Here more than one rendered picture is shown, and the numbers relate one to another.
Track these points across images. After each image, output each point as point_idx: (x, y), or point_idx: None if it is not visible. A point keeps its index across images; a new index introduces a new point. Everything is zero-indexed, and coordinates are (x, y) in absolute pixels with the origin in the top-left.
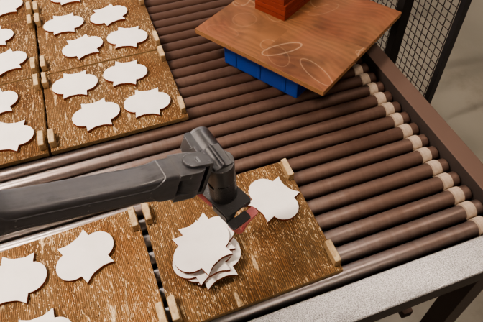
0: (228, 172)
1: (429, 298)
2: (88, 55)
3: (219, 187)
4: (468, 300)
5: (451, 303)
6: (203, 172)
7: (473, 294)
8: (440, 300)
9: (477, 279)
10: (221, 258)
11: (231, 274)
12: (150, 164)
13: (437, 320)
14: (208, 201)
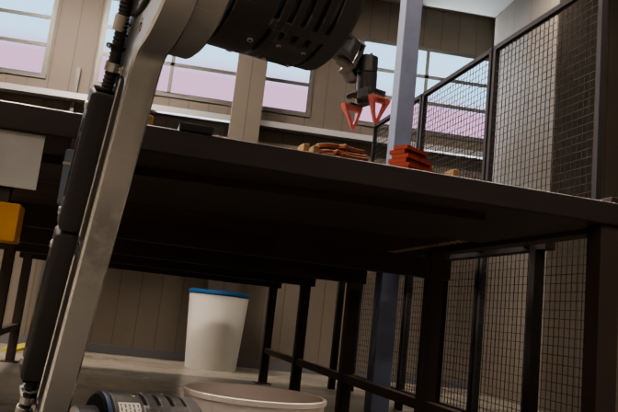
0: (374, 56)
1: (544, 207)
2: None
3: (366, 69)
4: (610, 300)
5: (594, 312)
6: (360, 43)
7: (609, 283)
8: (586, 330)
9: (590, 212)
10: (355, 150)
11: (362, 157)
12: None
13: (591, 365)
14: (349, 119)
